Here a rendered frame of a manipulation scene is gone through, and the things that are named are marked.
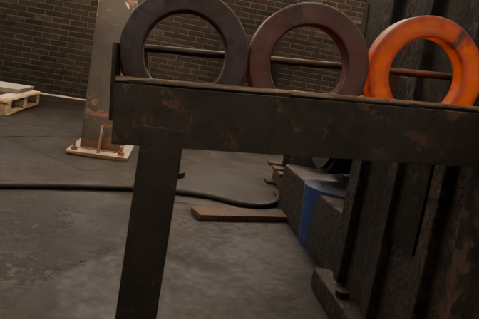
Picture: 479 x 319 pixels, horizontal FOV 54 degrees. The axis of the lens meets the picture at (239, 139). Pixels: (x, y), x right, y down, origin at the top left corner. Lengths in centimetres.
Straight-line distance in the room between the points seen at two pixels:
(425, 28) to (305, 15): 19
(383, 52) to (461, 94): 15
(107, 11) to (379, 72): 264
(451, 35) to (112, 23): 266
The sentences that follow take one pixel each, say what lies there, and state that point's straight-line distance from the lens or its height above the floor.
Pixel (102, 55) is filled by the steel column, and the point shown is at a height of 65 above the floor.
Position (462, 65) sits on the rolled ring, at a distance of 82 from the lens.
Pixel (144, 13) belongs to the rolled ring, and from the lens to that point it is 70.
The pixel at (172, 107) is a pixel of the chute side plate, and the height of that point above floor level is 60.
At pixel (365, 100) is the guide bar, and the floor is 65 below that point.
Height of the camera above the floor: 65
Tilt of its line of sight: 7 degrees down
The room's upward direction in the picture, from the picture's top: 10 degrees clockwise
